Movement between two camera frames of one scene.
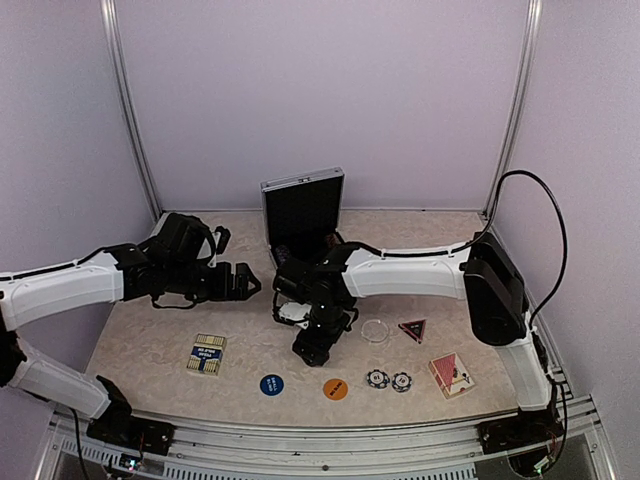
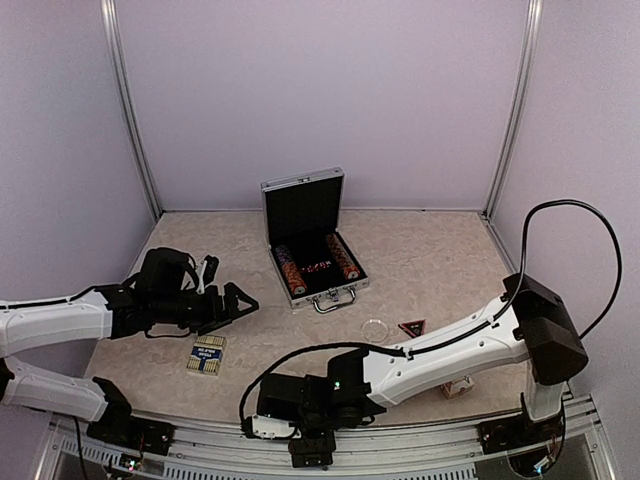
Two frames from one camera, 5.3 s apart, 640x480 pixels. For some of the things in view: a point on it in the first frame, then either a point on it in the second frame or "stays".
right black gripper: (315, 349) -> (302, 454)
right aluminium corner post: (534, 24) stays
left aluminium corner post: (110, 14) stays
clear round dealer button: (374, 330) stays
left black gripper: (223, 291) -> (215, 317)
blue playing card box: (206, 355) stays
